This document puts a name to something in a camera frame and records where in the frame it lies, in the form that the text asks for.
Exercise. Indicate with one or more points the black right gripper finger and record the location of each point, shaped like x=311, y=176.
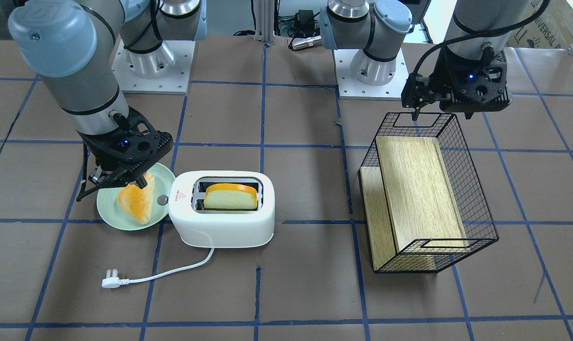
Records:
x=110, y=181
x=141, y=181

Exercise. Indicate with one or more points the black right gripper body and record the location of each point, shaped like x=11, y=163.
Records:
x=98, y=156

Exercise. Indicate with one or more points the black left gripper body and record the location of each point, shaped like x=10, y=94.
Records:
x=441, y=77

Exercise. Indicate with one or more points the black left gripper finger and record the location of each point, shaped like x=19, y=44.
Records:
x=415, y=114

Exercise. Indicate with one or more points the white two-slot toaster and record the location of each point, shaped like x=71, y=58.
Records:
x=203, y=228

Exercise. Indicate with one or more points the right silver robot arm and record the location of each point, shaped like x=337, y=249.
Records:
x=89, y=53

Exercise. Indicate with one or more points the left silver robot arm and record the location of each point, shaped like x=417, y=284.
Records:
x=379, y=28

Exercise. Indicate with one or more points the bread slice in toaster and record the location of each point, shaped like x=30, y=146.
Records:
x=231, y=197

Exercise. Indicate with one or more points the triangular bread on plate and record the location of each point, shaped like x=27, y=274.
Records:
x=138, y=202

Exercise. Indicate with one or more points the light green plate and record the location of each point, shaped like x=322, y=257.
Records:
x=109, y=210

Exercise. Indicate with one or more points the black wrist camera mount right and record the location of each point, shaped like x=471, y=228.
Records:
x=133, y=125

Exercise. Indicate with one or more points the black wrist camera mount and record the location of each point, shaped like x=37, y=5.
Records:
x=133, y=125
x=469, y=86

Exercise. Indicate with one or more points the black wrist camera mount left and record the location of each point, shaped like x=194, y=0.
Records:
x=469, y=86

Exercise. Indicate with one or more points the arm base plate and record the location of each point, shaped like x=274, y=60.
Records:
x=360, y=77
x=164, y=71

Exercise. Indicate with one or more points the black wire basket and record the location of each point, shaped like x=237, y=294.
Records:
x=470, y=198

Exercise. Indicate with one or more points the aluminium frame post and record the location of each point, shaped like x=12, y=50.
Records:
x=265, y=19

